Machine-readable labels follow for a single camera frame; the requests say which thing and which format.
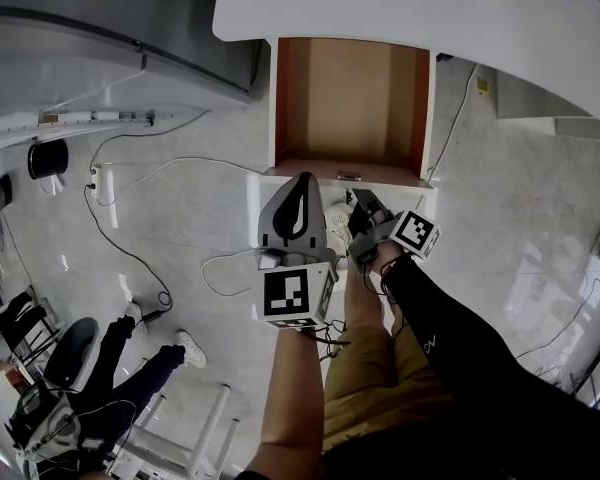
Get left hand-held gripper cable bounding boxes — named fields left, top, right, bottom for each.
left=304, top=317, right=354, bottom=362

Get black floor cable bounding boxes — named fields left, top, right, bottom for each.
left=83, top=183, right=174, bottom=324

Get person's right leg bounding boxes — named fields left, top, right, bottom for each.
left=389, top=292, right=412, bottom=340

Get black waste bin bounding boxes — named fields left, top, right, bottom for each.
left=27, top=138, right=70, bottom=181

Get person's leg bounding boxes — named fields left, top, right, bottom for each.
left=389, top=292, right=412, bottom=340
left=343, top=262, right=387, bottom=330

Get thin black cable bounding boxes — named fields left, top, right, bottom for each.
left=517, top=277, right=600, bottom=364

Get person's black shirt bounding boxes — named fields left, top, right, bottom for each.
left=232, top=407, right=600, bottom=480

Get hand-held gripper cable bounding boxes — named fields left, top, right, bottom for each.
left=304, top=317, right=354, bottom=362
left=362, top=257, right=411, bottom=339

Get person's left forearm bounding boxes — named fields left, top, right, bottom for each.
left=252, top=325, right=331, bottom=475

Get grey floor cable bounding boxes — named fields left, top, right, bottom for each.
left=89, top=110, right=214, bottom=169

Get right hand-held gripper cable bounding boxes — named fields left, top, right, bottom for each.
left=362, top=257, right=411, bottom=339

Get white desk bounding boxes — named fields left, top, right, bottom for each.
left=211, top=0, right=600, bottom=142

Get person's khaki shorts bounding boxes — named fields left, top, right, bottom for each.
left=322, top=322, right=456, bottom=452

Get white looped cable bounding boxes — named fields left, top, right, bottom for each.
left=200, top=247, right=262, bottom=298

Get white floor cable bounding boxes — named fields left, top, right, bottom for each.
left=99, top=155, right=267, bottom=207

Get white table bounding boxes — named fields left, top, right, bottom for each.
left=124, top=382, right=242, bottom=480

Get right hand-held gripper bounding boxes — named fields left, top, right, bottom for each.
left=347, top=187, right=441, bottom=277

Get person's left leg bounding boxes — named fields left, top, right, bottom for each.
left=343, top=262, right=387, bottom=330

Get white desk drawer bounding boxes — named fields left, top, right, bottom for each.
left=258, top=36, right=440, bottom=207

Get thin white cable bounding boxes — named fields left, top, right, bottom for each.
left=424, top=62, right=481, bottom=182

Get black swivel chair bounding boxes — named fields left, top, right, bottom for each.
left=44, top=316, right=101, bottom=392

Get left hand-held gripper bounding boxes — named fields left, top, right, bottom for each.
left=251, top=171, right=341, bottom=330

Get person's right hand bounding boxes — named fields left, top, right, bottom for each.
left=367, top=240, right=407, bottom=278

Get person's right forearm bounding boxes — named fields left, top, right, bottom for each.
left=382, top=255, right=531, bottom=394

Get person's left white shoe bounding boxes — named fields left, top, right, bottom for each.
left=324, top=206, right=354, bottom=244

